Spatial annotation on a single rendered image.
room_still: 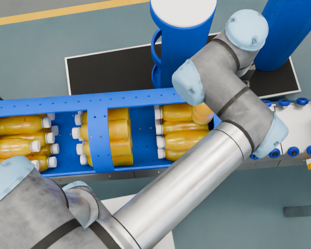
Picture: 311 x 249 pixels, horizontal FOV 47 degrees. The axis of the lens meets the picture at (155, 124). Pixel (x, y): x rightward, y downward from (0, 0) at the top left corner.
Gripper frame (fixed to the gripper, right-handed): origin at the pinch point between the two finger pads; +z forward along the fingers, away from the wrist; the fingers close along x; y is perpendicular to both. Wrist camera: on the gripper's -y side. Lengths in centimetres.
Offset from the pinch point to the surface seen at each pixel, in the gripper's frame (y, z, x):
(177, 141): -7.0, 29.9, -5.1
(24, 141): -60, 29, -1
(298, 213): 65, 120, -33
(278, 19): 54, 72, 64
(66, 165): -49, 43, -8
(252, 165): 25, 56, -12
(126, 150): -25.0, 30.7, -6.8
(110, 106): -28.6, 20.1, 6.0
